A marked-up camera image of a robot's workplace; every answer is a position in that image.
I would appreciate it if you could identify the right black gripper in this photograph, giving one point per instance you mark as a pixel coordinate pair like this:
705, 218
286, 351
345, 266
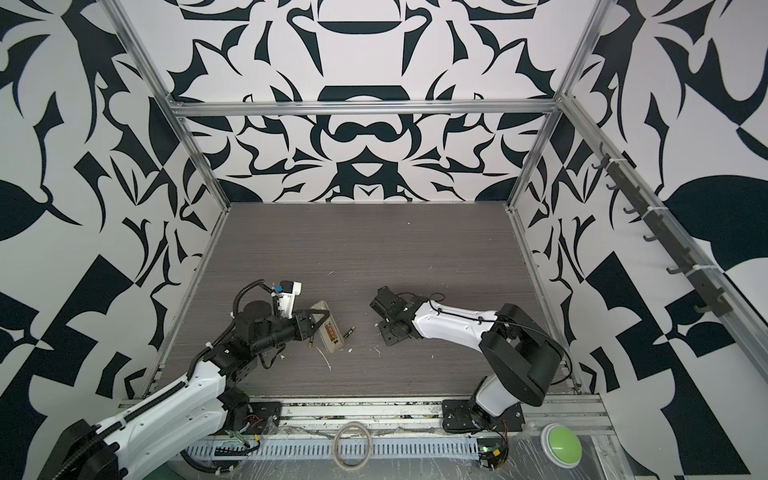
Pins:
383, 326

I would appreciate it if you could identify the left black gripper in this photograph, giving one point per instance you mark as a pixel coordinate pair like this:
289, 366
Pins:
302, 326

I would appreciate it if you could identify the white remote control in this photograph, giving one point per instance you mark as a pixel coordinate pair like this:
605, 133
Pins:
332, 336

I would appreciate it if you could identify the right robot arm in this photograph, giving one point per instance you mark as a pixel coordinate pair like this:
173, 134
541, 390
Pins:
523, 357

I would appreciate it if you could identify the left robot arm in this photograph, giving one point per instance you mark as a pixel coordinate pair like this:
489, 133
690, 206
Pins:
202, 401

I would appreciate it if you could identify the small electronics board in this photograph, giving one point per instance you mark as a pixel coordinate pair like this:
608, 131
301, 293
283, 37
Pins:
492, 452

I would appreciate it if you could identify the green push button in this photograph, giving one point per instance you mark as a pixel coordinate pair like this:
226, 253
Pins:
561, 446

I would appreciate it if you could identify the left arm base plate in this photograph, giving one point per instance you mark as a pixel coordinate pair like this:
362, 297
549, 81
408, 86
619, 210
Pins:
255, 418

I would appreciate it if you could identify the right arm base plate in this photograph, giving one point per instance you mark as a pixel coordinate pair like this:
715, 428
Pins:
465, 417

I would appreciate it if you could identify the slotted cable duct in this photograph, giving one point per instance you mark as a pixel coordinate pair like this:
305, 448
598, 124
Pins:
460, 448

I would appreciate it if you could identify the black wall hook rail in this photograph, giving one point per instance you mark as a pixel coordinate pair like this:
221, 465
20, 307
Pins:
667, 231

